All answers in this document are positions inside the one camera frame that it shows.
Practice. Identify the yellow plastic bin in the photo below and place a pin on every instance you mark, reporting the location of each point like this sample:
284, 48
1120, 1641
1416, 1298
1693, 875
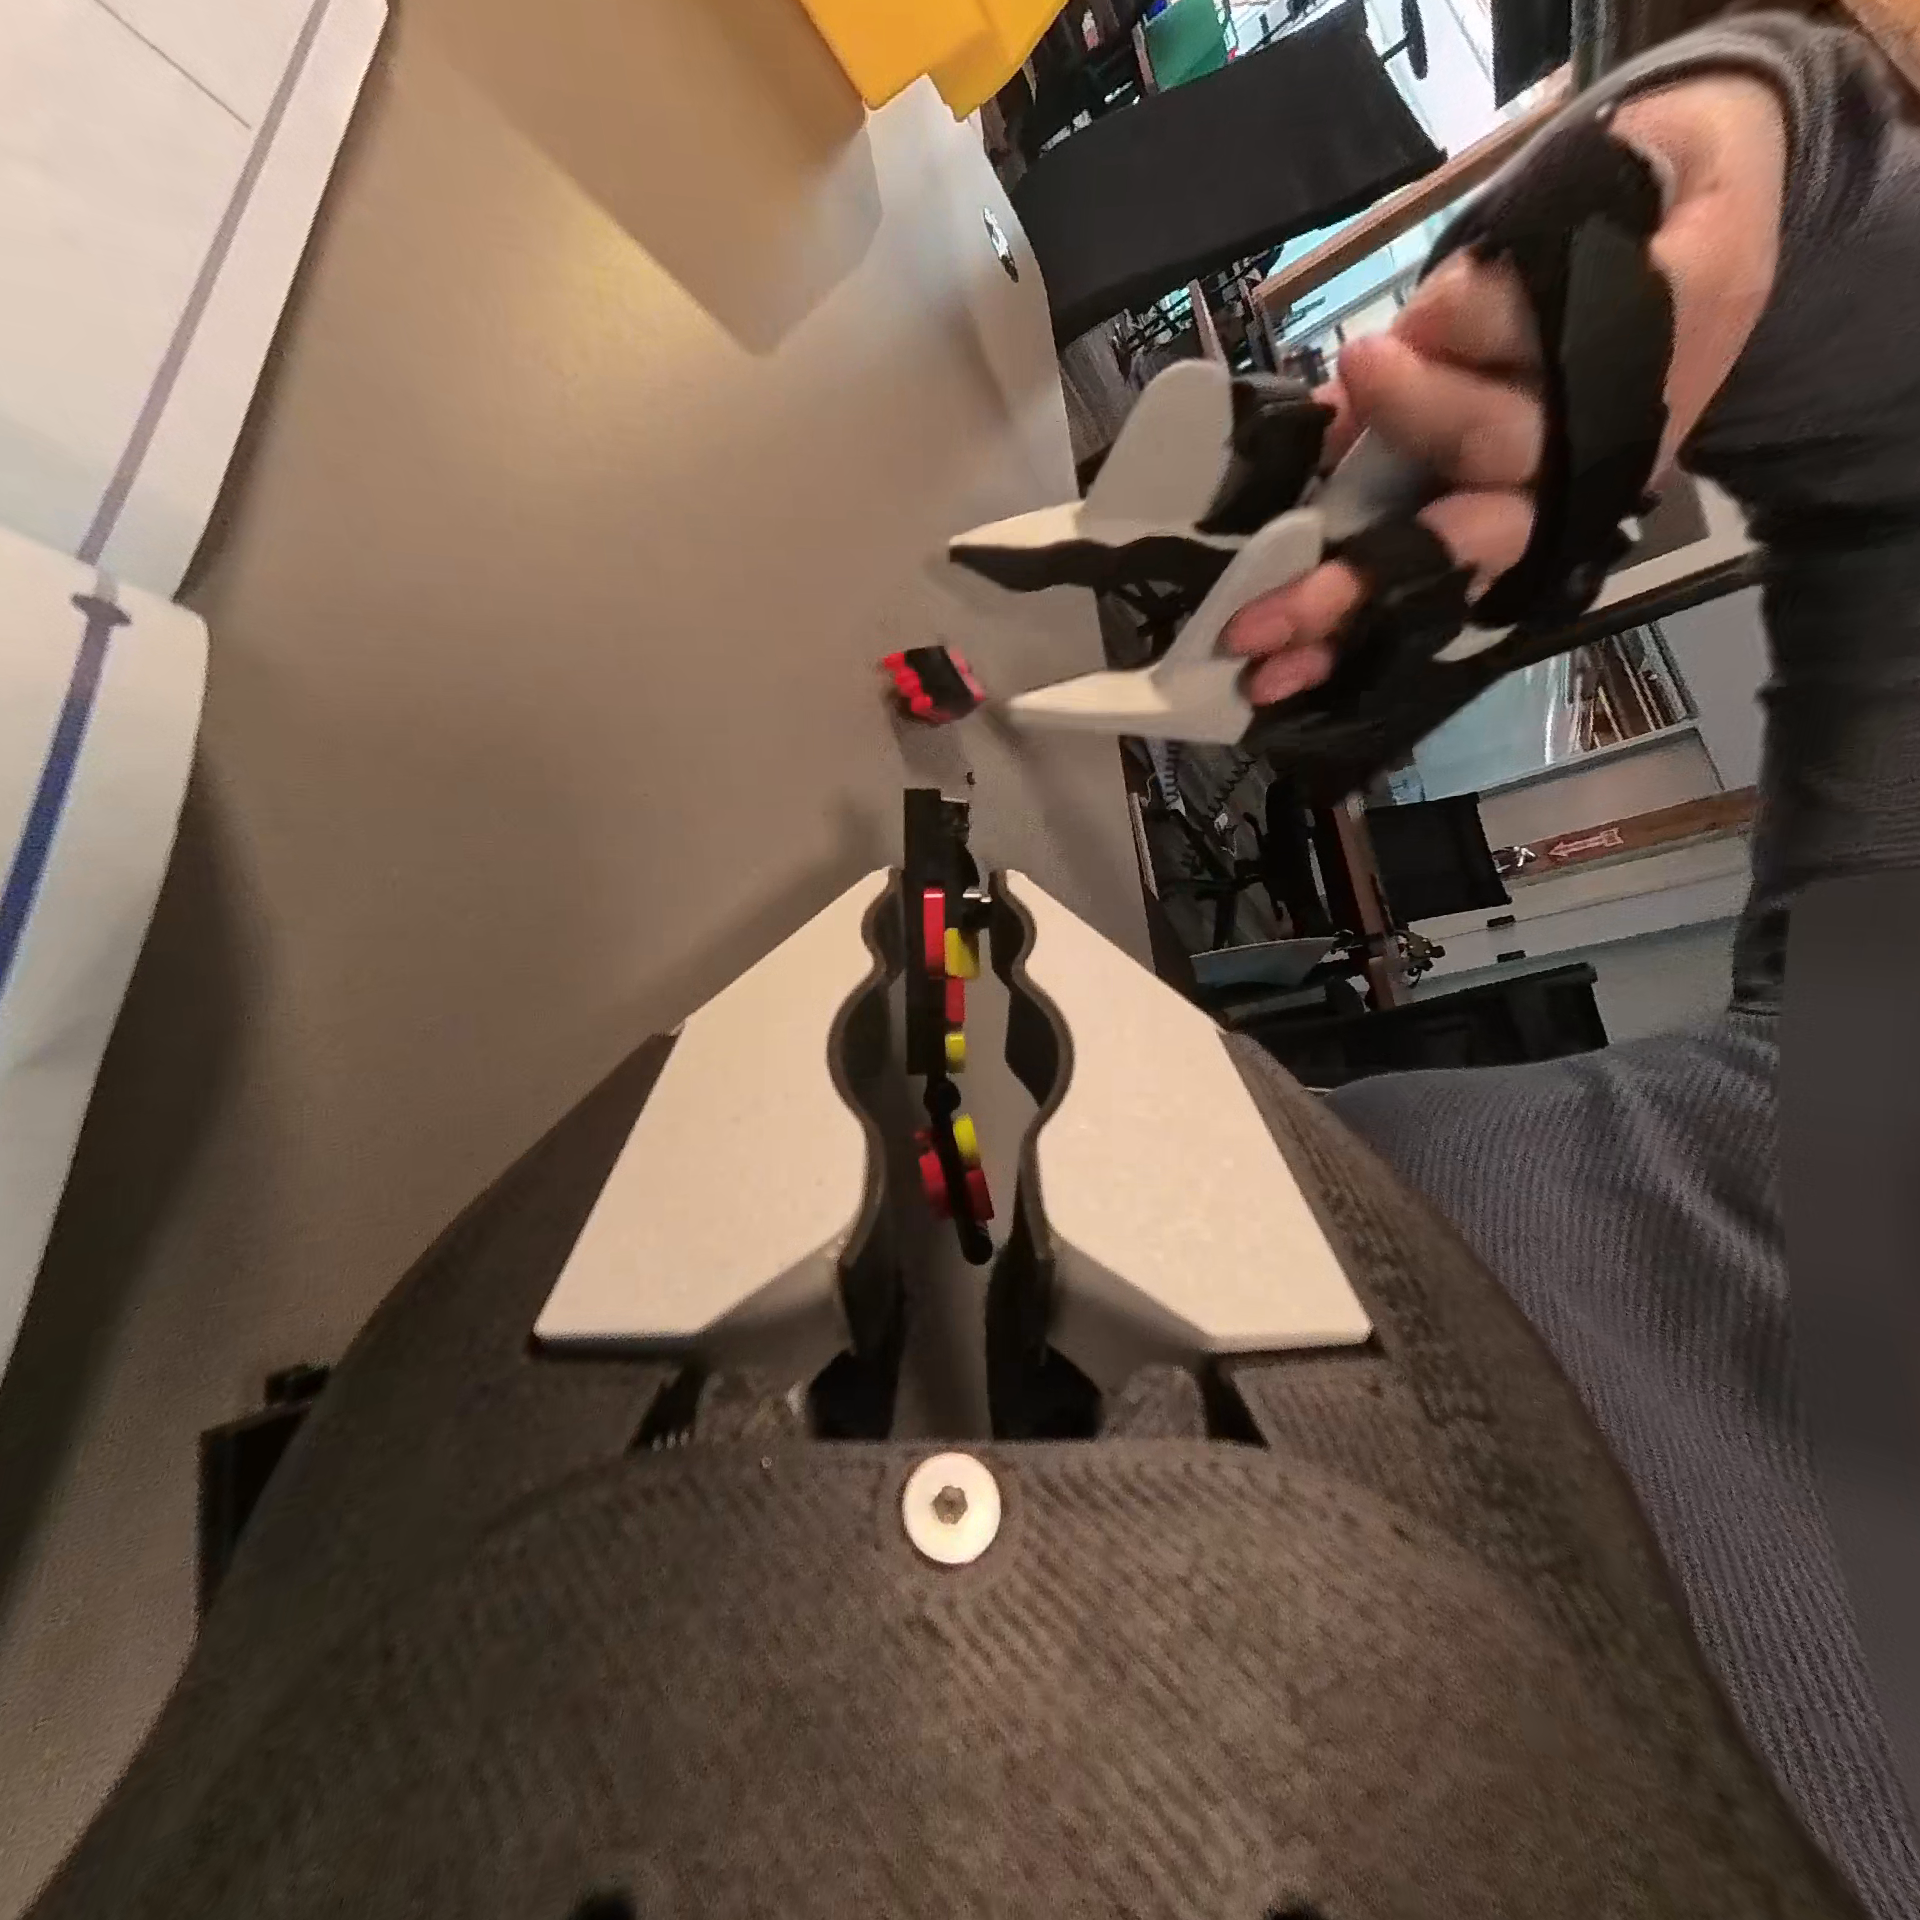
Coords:
930, 43

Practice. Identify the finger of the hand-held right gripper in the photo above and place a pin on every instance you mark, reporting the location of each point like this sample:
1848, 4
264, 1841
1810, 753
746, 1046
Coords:
1161, 451
1170, 702

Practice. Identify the red black lego clip assembly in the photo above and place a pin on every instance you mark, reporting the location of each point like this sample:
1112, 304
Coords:
930, 682

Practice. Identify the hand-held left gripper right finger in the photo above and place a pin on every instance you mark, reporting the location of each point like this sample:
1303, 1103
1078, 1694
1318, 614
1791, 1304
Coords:
1185, 1185

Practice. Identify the open instruction booklet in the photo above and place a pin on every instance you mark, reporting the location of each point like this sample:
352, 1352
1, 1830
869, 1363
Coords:
89, 675

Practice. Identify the black draped table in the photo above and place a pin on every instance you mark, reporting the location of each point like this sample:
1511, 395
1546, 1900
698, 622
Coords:
1200, 164

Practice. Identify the person's right hand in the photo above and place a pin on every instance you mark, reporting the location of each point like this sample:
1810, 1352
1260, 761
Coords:
1725, 254

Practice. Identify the long black red yellow lego assembly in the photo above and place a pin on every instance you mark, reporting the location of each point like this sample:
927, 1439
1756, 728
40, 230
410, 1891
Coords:
945, 961

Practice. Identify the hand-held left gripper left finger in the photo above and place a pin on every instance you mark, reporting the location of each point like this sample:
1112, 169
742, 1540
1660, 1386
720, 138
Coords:
720, 1185

